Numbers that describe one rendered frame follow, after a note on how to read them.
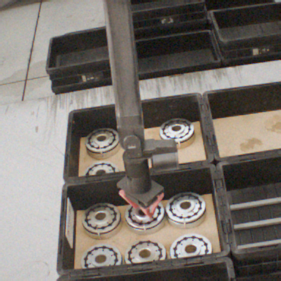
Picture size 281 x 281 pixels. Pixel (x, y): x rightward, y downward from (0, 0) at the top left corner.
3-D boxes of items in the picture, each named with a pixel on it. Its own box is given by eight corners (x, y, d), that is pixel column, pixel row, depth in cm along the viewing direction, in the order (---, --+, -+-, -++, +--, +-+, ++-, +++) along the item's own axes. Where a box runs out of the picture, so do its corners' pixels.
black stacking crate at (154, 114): (73, 211, 151) (63, 183, 143) (77, 140, 173) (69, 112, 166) (216, 192, 148) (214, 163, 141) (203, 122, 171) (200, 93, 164)
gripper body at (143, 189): (135, 174, 139) (131, 153, 135) (165, 192, 133) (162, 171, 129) (116, 189, 136) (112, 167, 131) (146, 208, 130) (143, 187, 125)
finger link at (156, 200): (146, 200, 143) (143, 175, 137) (167, 212, 139) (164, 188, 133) (128, 215, 140) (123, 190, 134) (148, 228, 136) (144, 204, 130)
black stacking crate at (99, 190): (69, 302, 128) (56, 276, 120) (73, 211, 150) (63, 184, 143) (231, 283, 125) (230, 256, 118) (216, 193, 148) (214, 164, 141)
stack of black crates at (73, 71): (66, 143, 275) (45, 70, 247) (69, 106, 298) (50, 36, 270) (145, 131, 274) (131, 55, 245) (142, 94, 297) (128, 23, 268)
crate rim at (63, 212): (58, 281, 121) (55, 275, 120) (64, 188, 144) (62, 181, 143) (231, 260, 119) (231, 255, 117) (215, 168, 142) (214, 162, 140)
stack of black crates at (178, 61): (146, 130, 274) (135, 74, 252) (142, 94, 297) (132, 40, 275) (226, 118, 273) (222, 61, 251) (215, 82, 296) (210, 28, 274)
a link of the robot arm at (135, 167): (121, 144, 129) (121, 162, 124) (151, 140, 128) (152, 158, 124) (125, 165, 133) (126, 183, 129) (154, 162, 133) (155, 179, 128)
